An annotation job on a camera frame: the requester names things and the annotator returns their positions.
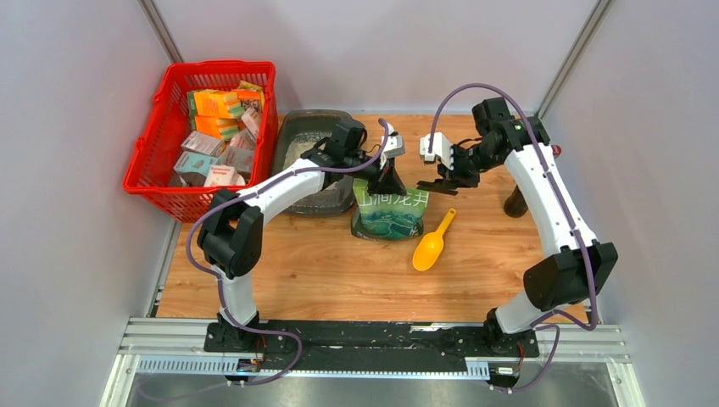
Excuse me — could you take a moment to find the grey litter box tray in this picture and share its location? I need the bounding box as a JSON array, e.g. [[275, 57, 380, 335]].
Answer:
[[272, 109, 364, 217]]

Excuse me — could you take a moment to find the black bag clip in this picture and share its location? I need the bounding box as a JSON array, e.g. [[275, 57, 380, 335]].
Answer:
[[417, 178, 460, 196]]

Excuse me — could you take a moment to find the aluminium frame rail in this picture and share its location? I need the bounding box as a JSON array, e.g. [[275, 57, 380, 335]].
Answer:
[[102, 318, 645, 406]]

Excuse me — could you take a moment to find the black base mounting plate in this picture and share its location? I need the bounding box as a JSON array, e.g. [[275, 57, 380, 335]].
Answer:
[[203, 319, 539, 373]]

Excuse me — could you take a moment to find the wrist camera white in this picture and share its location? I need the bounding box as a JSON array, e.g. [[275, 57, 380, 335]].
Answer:
[[419, 132, 454, 170], [380, 131, 405, 169]]

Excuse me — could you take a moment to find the white pink sponge box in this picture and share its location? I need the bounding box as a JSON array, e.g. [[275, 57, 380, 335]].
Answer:
[[203, 165, 246, 187]]

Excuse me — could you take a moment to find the yellow patterned packet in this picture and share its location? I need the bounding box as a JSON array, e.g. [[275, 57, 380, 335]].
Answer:
[[236, 81, 265, 114]]

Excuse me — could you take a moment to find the orange sponge pack upper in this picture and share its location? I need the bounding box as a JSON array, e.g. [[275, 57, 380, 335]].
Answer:
[[187, 89, 244, 119]]

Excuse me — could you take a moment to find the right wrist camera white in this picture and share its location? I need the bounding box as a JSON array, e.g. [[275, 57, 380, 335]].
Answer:
[[419, 132, 454, 170]]

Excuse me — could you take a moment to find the red plastic shopping basket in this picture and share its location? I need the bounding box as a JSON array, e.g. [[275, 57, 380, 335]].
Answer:
[[123, 60, 278, 223]]

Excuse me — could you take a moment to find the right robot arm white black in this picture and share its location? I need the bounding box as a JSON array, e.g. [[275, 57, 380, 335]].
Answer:
[[446, 98, 618, 355]]

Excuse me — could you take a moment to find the dark cola bottle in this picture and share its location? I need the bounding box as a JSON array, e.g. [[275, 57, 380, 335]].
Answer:
[[504, 144, 563, 219]]

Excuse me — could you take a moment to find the green litter bag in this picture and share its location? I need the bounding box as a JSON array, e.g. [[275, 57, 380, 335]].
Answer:
[[350, 179, 429, 241]]

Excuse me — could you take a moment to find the pink grey box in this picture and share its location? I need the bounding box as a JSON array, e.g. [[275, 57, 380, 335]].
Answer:
[[181, 131, 226, 157]]

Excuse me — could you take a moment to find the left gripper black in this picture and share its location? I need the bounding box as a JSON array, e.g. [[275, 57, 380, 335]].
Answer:
[[344, 152, 407, 198]]

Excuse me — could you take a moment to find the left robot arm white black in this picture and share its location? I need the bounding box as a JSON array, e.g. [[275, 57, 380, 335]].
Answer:
[[191, 119, 406, 352]]

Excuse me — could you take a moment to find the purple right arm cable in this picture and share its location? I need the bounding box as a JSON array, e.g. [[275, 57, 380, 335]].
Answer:
[[427, 82, 599, 393]]

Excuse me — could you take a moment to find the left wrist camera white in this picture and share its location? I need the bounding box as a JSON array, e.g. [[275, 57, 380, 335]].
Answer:
[[380, 131, 405, 169]]

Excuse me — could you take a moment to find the teal grey box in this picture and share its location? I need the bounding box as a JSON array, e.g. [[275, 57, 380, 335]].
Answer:
[[173, 151, 219, 187]]

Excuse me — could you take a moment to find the orange sponge pack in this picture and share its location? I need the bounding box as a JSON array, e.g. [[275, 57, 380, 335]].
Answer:
[[187, 89, 244, 119], [191, 115, 241, 141]]

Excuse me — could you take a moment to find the orange sponge pack lower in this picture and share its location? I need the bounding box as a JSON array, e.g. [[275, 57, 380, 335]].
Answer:
[[191, 115, 241, 141]]

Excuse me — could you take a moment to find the yellow plastic scoop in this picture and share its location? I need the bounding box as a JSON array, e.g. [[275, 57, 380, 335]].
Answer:
[[412, 208, 457, 271]]

